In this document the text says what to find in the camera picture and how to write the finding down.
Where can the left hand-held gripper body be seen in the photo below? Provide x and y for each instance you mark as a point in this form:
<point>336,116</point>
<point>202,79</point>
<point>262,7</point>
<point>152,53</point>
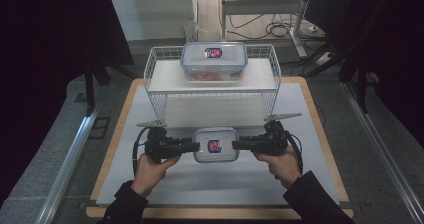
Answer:
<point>160,145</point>

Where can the person's right hand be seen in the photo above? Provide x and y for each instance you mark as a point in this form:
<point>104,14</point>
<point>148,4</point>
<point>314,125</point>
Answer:
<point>285,169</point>

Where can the aluminium rail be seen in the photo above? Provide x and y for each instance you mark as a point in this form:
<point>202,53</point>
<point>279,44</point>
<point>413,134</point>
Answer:
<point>63,170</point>
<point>383,157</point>

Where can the white power strip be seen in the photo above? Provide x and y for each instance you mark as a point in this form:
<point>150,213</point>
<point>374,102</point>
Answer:
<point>323,59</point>

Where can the white cabinet panel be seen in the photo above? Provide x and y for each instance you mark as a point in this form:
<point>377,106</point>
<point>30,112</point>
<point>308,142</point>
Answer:
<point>150,14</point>

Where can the white metal desk frame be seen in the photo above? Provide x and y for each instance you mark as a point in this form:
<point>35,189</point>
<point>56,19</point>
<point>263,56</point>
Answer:
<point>260,6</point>

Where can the black stand legs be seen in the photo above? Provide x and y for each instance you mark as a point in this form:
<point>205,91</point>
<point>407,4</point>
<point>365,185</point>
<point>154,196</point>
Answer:
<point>90,87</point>

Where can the large clear plastic food container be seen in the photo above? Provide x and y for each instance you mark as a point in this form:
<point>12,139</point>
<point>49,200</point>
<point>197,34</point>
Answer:
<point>200,57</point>

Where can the small clear plastic food container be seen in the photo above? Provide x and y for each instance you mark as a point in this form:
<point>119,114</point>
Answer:
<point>205,140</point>

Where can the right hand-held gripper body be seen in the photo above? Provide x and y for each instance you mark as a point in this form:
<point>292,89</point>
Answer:
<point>271,142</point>

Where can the white board with wooden frame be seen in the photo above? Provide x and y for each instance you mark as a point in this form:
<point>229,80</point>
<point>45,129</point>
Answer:
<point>200,184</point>

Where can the person's left hand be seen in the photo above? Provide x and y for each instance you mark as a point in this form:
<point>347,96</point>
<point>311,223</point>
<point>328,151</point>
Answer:
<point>148,175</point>

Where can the black tripod legs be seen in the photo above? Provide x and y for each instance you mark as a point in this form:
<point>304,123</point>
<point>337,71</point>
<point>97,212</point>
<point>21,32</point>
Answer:
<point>361,94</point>

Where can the black curtain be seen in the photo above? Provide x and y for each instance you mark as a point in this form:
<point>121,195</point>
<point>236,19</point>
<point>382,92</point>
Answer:
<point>50,50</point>
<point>393,50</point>

